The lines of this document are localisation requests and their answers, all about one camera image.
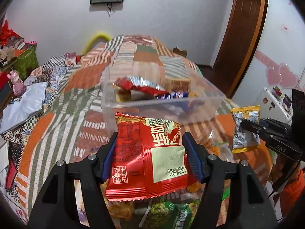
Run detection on yellow grey snack packet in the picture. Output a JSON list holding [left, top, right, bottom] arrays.
[[230, 105, 262, 154]]

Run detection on clear bag orange snacks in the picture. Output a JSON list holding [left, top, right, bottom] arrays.
[[192, 128, 236, 163]]

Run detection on green pea snack bag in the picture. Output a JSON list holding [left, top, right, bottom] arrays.
[[139, 198, 201, 229]]

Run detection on clear bag yellow crackers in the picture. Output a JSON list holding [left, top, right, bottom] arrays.
[[100, 182, 134, 220]]

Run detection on white organizer with cosmetics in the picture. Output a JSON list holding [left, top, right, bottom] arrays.
[[253, 87, 292, 124]]

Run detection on orange jacket sleeve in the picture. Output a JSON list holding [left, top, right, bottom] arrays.
[[270, 155, 304, 217]]

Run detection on patchwork quilt bedspread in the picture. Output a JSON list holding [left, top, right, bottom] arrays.
[[1, 34, 275, 228]]

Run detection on clear plastic storage bin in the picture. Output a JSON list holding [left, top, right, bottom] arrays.
[[101, 62, 225, 134]]

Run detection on brown wooden door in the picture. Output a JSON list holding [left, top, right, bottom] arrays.
[[213, 0, 267, 98]]

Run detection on light blue pillow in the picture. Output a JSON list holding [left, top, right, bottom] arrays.
[[1, 82, 47, 134]]

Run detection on brown paper bag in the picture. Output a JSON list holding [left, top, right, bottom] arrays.
[[173, 47, 188, 57]]

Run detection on pink plush toy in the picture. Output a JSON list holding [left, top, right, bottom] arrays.
[[7, 70, 26, 97]]

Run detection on red silver snack bag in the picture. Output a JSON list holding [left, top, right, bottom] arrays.
[[114, 76, 170, 96]]

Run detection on red flat box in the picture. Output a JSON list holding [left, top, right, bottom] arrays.
[[0, 71, 8, 90]]

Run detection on green gift box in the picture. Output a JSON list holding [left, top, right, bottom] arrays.
[[13, 46, 38, 81]]

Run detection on yellow hoop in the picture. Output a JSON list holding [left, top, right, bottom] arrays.
[[82, 31, 112, 55]]

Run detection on pink heart wall decoration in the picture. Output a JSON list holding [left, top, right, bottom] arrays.
[[254, 51, 299, 89]]

